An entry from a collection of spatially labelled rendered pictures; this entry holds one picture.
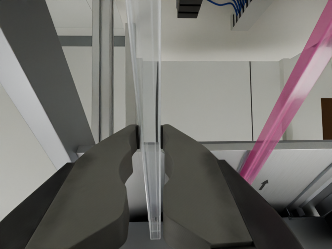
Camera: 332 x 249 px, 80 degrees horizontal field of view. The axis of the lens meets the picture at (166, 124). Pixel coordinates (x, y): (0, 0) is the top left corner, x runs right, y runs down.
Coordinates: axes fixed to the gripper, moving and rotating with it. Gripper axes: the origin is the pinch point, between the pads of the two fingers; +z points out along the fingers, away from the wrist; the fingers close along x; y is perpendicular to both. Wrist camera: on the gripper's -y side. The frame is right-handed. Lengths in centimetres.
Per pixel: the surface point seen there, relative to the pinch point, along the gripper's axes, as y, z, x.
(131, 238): 22.2, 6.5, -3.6
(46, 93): -1.0, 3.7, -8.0
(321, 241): 22.6, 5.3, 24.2
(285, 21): -5, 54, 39
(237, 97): 63, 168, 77
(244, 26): -4, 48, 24
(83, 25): 3, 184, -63
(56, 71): -2.1, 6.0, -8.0
